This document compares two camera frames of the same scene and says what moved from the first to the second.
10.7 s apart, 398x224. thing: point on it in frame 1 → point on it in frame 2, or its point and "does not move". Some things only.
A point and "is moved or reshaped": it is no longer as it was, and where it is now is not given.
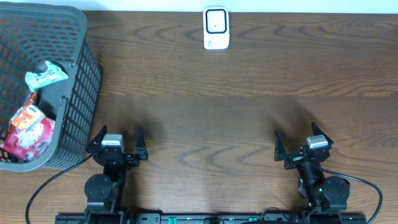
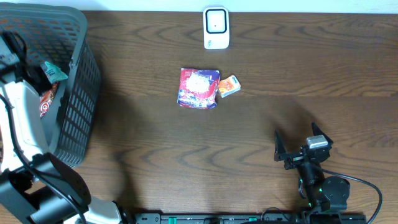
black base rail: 211,219 does not move
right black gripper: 294,159 does not move
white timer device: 216,27 does not move
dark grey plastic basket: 30,35 does not move
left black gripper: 130,156 → 23,70
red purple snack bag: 30,144 is moved or reshaped
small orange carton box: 27,118 is moved or reshaped
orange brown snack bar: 30,99 is moved or reshaped
